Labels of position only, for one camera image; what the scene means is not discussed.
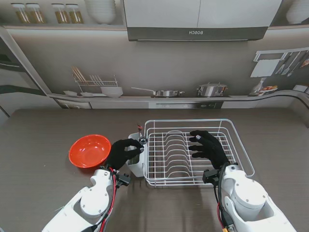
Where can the printed kitchen backdrop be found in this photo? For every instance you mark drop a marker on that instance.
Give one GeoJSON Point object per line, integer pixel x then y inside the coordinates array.
{"type": "Point", "coordinates": [169, 67]}

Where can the white plastic utensil holder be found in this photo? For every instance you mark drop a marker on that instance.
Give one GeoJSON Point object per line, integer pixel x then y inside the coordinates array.
{"type": "Point", "coordinates": [137, 169]}

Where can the orange plastic bowl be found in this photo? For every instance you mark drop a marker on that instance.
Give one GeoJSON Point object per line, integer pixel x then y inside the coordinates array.
{"type": "Point", "coordinates": [89, 151]}

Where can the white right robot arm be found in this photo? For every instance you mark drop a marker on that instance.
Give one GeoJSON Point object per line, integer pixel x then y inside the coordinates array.
{"type": "Point", "coordinates": [251, 195]}

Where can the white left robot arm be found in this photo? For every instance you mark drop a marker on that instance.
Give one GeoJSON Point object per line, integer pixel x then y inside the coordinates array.
{"type": "Point", "coordinates": [87, 203]}

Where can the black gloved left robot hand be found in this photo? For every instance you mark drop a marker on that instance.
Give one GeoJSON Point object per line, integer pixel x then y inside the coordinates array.
{"type": "Point", "coordinates": [119, 153]}

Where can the metal fork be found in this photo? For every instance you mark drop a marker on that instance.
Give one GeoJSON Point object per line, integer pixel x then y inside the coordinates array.
{"type": "Point", "coordinates": [139, 127]}

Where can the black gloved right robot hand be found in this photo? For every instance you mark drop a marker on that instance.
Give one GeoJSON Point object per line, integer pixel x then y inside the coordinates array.
{"type": "Point", "coordinates": [214, 149]}

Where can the metal spoon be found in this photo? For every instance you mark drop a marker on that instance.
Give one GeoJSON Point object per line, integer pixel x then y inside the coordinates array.
{"type": "Point", "coordinates": [143, 139]}

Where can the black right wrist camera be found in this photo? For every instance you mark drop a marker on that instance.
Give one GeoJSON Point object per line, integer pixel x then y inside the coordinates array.
{"type": "Point", "coordinates": [209, 176]}

